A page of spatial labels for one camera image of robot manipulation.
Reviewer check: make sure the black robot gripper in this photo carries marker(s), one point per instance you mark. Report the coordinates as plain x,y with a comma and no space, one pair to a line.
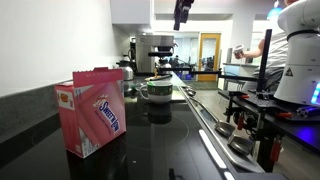
183,6

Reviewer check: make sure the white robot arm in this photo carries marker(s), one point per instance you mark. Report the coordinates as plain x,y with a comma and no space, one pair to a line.
300,56

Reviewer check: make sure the white and green mug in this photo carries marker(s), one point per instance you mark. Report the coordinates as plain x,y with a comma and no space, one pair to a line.
160,95

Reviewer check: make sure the person's hand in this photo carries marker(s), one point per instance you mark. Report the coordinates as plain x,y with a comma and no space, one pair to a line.
238,55

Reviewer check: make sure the yellow framed glass door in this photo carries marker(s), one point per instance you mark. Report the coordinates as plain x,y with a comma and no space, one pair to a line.
209,56

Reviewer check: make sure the steel commercial coffee maker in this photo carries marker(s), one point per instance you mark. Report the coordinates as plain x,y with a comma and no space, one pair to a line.
148,53

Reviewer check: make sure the glass coffee pot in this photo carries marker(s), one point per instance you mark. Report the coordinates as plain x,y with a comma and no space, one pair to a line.
165,65

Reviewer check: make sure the white handheld controller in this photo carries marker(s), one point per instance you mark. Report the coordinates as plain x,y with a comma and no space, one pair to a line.
238,47

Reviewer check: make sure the silver stove knob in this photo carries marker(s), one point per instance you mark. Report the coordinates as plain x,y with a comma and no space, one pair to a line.
224,128
240,145
191,92

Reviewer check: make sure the silver thermal carafe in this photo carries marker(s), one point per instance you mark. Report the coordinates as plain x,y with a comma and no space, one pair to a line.
126,70

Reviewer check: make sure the black upright metal pole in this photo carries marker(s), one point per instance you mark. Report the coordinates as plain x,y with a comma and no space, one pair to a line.
265,60

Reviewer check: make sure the blue pendant lamp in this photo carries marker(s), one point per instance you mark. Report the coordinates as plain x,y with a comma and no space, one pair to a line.
274,11

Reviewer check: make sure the person in grey shirt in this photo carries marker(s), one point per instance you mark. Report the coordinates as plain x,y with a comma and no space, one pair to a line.
276,56

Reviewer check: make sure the pink sweetener packet box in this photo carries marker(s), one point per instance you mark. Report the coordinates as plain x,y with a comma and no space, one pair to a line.
96,110

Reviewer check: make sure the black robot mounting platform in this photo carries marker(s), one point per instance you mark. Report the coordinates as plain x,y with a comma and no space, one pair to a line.
266,110

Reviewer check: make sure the black glass top stove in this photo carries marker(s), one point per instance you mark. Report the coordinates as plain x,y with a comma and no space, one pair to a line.
160,143

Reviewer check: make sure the white wall cabinet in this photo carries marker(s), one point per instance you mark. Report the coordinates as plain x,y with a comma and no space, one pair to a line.
131,11

